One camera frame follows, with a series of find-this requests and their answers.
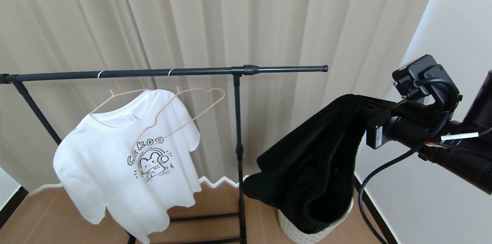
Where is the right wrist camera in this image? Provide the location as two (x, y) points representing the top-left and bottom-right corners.
(392, 55), (463, 115)

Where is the white printed t-shirt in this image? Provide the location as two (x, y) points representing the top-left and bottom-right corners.
(53, 90), (203, 244)

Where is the white laundry basket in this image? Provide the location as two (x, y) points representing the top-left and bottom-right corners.
(278, 197), (354, 244)

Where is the beige curtain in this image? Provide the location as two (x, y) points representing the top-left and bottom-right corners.
(0, 0), (443, 191)

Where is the black cable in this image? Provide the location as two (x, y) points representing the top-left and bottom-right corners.
(357, 136), (424, 244)

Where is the black clothes rack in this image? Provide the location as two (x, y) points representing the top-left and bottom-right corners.
(0, 65), (329, 244)

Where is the black garment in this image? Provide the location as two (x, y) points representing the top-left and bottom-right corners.
(243, 94), (368, 235)

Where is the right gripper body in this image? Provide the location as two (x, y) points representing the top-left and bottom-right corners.
(365, 115), (423, 150)

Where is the pink clothes hanger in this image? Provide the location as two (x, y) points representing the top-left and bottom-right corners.
(89, 70), (151, 116)
(131, 68), (226, 153)

